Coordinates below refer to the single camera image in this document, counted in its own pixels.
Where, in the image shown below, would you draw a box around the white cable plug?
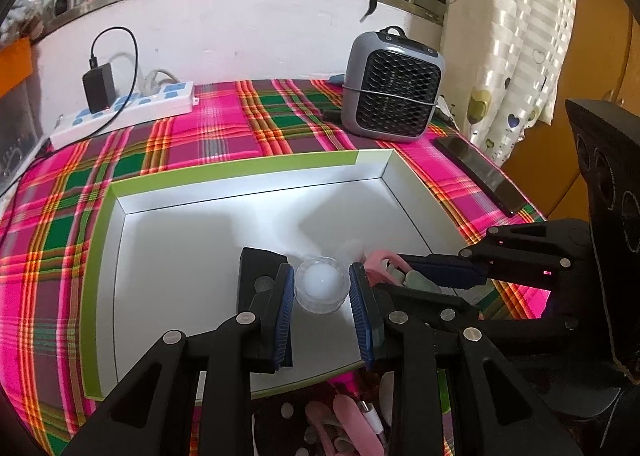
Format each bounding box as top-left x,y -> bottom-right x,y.
357,401 -> 386,437

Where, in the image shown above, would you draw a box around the white plastic bags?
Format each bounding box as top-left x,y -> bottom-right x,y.
0,0 -> 43,42

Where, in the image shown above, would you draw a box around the black smartphone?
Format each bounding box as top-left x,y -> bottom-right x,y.
434,136 -> 523,217

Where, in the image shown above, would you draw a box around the green and white cardboard box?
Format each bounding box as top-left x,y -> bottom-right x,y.
80,149 -> 496,399

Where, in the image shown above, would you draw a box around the pale green stone piece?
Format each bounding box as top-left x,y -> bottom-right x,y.
385,263 -> 441,293

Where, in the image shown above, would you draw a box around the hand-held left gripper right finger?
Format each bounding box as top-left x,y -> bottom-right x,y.
348,263 -> 583,456

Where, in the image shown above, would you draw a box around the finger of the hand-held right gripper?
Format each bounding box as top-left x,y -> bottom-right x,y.
397,219 -> 596,304
372,283 -> 608,362

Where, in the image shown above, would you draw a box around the black charger adapter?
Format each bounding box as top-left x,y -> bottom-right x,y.
81,64 -> 117,113

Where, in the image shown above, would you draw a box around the clear bin with orange lid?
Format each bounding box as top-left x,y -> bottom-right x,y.
0,36 -> 53,187

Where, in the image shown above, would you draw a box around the pink plaid tablecloth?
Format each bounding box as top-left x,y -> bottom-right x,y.
0,78 -> 551,456

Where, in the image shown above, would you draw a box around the grey portable fan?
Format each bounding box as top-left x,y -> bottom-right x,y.
340,25 -> 447,142

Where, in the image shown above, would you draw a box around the pink hair clip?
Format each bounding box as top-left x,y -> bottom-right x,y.
364,249 -> 408,287

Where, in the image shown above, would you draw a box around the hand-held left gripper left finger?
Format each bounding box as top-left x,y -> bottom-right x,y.
62,247 -> 296,456

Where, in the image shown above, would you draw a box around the white patterned curtain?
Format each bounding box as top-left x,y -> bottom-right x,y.
440,0 -> 581,167

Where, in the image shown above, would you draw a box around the white power strip cord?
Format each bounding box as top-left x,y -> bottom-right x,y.
145,69 -> 178,92

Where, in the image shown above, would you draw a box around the pink plastic piece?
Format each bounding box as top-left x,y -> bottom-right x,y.
332,393 -> 386,456

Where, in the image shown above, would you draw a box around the clear tealight candle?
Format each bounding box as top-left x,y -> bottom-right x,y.
294,256 -> 348,313

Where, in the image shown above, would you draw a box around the white power strip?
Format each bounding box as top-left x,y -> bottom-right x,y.
50,81 -> 195,148

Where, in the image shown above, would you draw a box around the wooden cabinet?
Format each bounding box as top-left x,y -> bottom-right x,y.
500,0 -> 640,222

